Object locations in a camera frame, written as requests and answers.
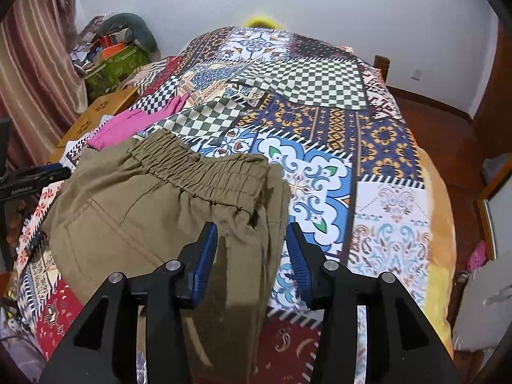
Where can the wooden wardrobe door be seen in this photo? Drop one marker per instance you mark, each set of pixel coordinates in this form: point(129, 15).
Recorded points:
point(492, 128)

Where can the wooden bedside table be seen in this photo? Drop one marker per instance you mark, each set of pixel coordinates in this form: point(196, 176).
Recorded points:
point(109, 104)

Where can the olive khaki pants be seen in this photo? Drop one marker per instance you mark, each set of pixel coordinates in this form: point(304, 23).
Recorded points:
point(134, 206)

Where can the orange box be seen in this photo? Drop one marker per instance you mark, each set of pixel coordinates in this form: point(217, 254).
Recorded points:
point(110, 46)

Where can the striped brown curtain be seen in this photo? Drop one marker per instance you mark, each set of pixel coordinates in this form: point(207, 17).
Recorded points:
point(41, 91)

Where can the green patterned bag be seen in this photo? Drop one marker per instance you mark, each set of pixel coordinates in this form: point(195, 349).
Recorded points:
point(109, 75)

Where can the pink slipper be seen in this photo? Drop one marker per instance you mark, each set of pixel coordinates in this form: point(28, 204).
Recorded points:
point(478, 257)

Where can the grey plush pillow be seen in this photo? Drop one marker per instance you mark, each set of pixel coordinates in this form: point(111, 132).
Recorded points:
point(135, 27)

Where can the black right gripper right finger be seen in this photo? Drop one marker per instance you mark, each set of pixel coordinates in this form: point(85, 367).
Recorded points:
point(402, 345)

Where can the pink folded garment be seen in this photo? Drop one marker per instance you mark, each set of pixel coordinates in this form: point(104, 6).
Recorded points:
point(130, 122)

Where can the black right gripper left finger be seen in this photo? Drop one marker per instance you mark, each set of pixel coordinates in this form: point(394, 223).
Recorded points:
point(101, 344)

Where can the orange yellow blanket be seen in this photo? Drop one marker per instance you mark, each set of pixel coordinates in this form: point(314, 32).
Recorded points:
point(442, 250)

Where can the yellow pillow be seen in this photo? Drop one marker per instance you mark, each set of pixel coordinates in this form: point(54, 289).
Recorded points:
point(263, 22)

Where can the wooden bed post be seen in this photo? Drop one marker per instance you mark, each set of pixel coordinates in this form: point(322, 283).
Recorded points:
point(382, 63)

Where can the white wall socket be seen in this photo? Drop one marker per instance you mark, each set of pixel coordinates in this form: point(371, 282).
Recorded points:
point(416, 74)

